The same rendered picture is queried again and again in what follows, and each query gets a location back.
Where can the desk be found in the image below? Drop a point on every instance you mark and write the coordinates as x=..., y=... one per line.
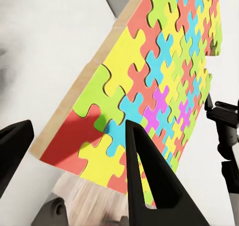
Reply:
x=44, y=46

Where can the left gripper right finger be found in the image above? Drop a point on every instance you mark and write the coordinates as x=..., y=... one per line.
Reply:
x=175, y=207

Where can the jigsaw puzzle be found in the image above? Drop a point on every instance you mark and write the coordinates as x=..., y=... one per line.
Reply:
x=150, y=69

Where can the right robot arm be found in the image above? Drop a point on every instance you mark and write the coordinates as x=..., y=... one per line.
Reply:
x=226, y=117

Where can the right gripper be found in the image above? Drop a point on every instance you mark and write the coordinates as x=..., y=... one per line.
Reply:
x=227, y=122

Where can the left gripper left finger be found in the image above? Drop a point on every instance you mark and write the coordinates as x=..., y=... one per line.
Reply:
x=15, y=140

